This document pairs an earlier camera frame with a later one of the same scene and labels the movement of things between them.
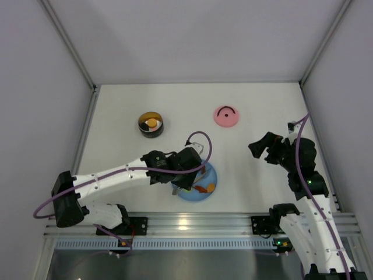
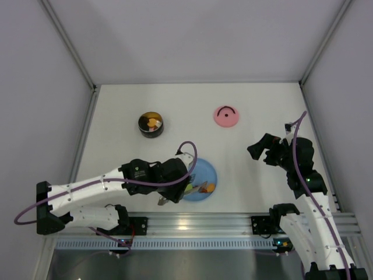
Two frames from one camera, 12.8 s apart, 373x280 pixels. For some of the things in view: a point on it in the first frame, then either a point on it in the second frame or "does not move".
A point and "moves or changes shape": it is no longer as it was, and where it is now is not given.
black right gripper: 272,149 does not move
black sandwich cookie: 144,126 moves or changes shape
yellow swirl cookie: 211,187 does not move
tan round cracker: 152,122 does not move
